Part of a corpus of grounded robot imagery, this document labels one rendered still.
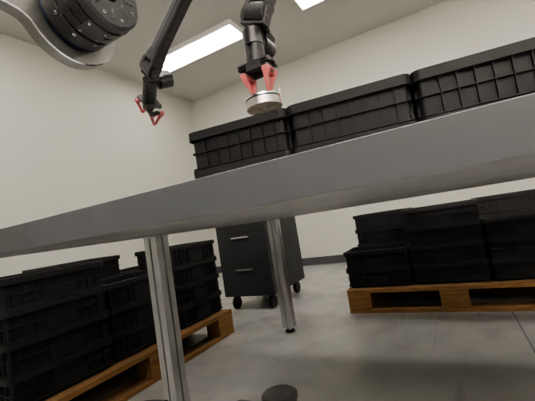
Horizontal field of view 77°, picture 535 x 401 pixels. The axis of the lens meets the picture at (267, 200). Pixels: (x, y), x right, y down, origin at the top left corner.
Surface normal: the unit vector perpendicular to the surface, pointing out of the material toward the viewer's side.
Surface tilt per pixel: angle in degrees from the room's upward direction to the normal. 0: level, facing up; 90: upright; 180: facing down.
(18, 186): 90
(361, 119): 90
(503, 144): 90
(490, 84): 90
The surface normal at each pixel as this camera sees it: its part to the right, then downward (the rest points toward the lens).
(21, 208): 0.87, -0.17
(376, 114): -0.35, -0.01
